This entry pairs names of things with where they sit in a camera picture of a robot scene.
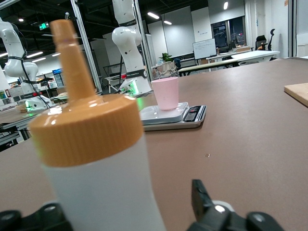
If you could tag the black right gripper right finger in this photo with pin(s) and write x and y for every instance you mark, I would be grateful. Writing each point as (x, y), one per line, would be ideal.
(216, 219)

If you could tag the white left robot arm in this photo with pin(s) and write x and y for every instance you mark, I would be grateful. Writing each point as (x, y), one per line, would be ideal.
(127, 48)

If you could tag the green exit sign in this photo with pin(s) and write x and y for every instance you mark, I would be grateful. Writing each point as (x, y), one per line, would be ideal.
(43, 26)

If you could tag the black office chair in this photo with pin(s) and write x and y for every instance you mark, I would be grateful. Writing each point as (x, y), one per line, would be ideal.
(261, 41)

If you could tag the long wooden desk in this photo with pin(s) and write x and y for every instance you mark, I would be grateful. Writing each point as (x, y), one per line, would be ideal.
(204, 65)

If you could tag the whiteboard on stand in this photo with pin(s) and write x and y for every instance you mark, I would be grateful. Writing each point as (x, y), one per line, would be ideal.
(204, 48)

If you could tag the pink plastic cup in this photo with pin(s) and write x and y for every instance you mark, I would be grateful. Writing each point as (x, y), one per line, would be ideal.
(166, 96)

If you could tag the wooden cutting board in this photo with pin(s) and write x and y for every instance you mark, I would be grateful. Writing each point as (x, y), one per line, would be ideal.
(298, 93)

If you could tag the glass door drinks fridge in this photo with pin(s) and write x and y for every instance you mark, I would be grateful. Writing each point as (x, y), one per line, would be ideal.
(59, 79)

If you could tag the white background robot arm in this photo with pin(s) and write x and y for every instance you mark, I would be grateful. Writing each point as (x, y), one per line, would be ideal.
(12, 67)

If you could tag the green potted plant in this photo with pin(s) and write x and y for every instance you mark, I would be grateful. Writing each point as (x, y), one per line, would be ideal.
(166, 57)

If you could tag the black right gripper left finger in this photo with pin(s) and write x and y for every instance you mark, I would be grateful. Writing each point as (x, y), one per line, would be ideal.
(36, 221)

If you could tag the aluminium frame post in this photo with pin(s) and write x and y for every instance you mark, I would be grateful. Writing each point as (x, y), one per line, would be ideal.
(83, 31)

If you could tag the brown table cover sheet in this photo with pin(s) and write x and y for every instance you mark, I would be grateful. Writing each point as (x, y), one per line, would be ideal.
(240, 120)

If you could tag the ceiling light strip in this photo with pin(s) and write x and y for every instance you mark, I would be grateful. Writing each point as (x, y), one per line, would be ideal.
(153, 15)
(225, 5)
(167, 22)

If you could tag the silver digital kitchen scale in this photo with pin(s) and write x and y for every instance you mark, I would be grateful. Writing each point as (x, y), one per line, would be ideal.
(192, 115)

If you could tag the clear sauce bottle orange cap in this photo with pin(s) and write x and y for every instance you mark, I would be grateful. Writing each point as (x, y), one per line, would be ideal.
(101, 187)

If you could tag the white desk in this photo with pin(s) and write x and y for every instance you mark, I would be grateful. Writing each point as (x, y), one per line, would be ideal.
(252, 55)

